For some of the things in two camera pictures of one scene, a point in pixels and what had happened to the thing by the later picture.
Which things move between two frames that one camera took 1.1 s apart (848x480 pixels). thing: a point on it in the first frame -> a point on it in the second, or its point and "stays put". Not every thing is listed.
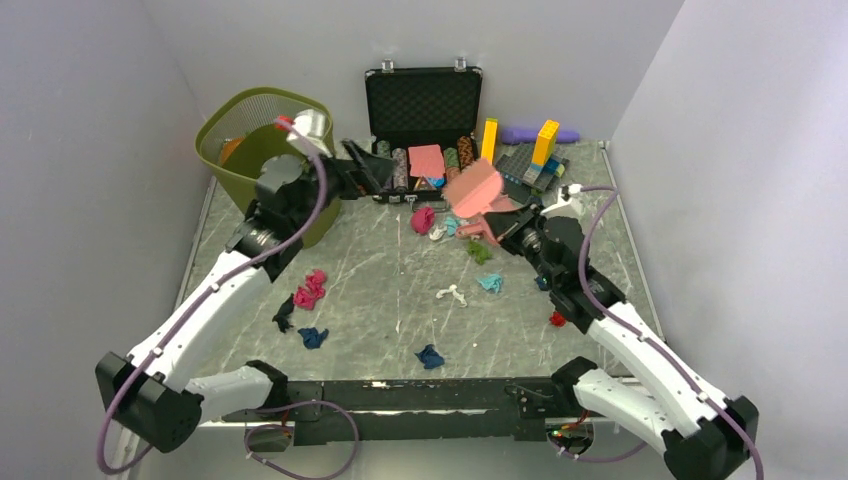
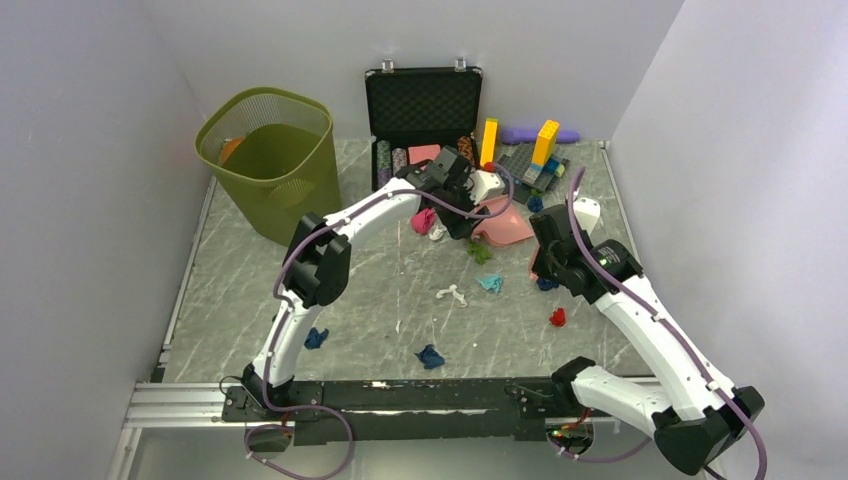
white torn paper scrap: x=451 y=289 stays put
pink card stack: x=426 y=161 stays put
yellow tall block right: x=545 y=143 stays put
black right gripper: x=506 y=225 -> x=540 y=266
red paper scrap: x=557 y=320 stays put
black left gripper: x=370 y=169 -> x=459 y=226
